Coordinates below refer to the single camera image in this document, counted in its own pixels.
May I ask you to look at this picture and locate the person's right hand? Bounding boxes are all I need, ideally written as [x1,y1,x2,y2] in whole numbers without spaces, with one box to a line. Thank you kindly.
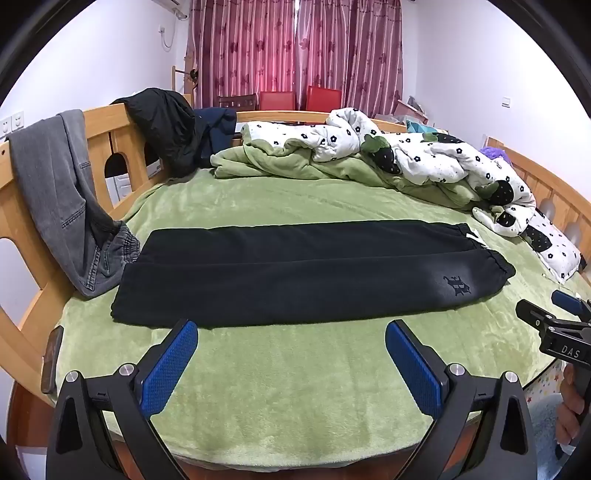
[555,367,588,448]

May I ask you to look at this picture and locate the black jacket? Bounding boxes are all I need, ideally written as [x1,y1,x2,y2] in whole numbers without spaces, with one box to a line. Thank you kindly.
[111,88,213,178]

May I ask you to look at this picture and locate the navy blue garment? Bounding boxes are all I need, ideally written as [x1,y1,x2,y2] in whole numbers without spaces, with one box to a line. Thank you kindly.
[193,107,238,168]

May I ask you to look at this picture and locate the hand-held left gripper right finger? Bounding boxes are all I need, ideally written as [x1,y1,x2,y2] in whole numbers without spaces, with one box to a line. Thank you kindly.
[385,319,539,480]

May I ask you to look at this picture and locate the wooden coat rack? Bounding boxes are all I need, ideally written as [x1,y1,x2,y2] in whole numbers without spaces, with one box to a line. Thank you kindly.
[171,48,200,100]

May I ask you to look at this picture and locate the pile of boxes and bags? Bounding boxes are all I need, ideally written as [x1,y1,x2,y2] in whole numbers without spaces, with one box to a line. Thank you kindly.
[392,95,446,136]

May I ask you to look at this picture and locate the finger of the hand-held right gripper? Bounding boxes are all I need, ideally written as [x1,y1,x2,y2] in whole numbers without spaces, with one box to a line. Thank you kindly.
[515,299,561,337]
[551,290,591,324]

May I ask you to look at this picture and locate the white air conditioner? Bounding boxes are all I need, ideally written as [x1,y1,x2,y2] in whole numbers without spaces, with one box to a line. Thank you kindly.
[151,0,191,20]

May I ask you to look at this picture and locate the grey jeans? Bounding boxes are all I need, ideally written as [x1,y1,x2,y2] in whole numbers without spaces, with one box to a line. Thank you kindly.
[7,109,141,298]

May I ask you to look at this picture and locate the dark wooden chair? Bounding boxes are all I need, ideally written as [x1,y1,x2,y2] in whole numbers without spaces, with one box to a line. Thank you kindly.
[218,94,258,112]

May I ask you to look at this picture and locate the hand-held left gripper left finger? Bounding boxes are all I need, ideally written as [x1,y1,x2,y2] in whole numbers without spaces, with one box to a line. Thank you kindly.
[46,318,199,480]

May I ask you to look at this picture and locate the dark smartphone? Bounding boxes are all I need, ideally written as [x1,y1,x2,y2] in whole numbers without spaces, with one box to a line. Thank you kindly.
[40,325,65,396]

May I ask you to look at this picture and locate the black pants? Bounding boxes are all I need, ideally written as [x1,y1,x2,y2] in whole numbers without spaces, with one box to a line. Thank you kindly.
[110,220,517,329]

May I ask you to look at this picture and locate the white floral pillow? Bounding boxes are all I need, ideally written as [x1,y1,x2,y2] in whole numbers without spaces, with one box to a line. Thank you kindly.
[521,210,583,285]

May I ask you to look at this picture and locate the white floral quilt green lining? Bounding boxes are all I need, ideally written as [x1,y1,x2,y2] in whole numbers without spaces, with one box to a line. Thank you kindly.
[210,107,539,238]

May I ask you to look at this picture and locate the red chair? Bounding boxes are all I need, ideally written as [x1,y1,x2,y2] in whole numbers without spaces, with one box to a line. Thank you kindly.
[259,91,296,112]
[306,85,344,112]

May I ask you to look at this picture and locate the person's blue jeans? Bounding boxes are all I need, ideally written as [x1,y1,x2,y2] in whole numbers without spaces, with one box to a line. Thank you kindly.
[529,401,573,480]

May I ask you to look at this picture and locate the green fleece blanket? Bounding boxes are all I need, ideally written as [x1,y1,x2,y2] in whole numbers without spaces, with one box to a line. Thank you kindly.
[54,166,591,474]

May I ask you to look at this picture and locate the star printed bed sheet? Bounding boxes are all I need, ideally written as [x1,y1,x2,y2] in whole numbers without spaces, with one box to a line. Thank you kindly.
[522,362,570,418]

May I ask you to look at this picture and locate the pink floral curtain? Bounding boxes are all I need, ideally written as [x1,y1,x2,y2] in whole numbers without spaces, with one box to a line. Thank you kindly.
[295,0,405,115]
[186,0,297,110]

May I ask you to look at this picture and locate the wooden bed frame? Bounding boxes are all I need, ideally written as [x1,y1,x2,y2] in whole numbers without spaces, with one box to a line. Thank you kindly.
[0,95,591,407]

